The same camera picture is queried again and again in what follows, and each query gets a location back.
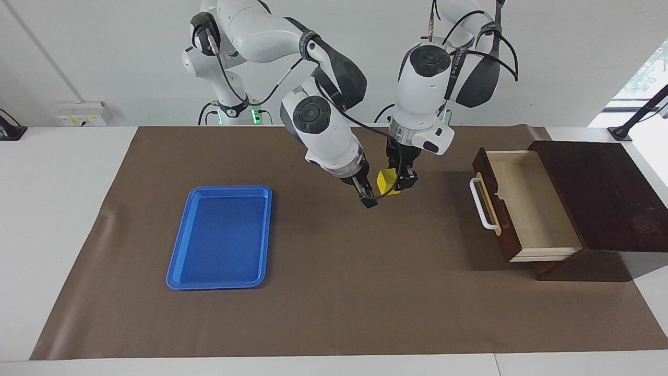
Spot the bright window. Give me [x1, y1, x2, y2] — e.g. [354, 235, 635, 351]
[587, 41, 668, 128]

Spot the black clamp base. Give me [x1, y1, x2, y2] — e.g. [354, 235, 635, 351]
[0, 109, 28, 142]

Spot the wooden drawer with white handle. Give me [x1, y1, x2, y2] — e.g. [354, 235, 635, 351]
[470, 147, 585, 263]

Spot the dark wooden drawer cabinet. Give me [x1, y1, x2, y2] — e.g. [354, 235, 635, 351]
[527, 140, 668, 283]

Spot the blue plastic tray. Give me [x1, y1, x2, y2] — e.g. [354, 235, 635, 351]
[166, 185, 273, 290]

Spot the white wall power outlet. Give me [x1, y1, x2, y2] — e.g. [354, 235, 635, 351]
[56, 101, 108, 127]

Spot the yellow cube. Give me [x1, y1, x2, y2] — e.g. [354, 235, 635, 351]
[377, 168, 401, 196]

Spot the brown table mat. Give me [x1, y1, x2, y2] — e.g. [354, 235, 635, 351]
[30, 125, 668, 361]

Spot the black right arm base cable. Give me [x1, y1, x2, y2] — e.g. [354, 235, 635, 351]
[198, 101, 221, 126]

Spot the black camera stand with pole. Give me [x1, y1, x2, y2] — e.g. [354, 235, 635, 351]
[608, 84, 668, 142]

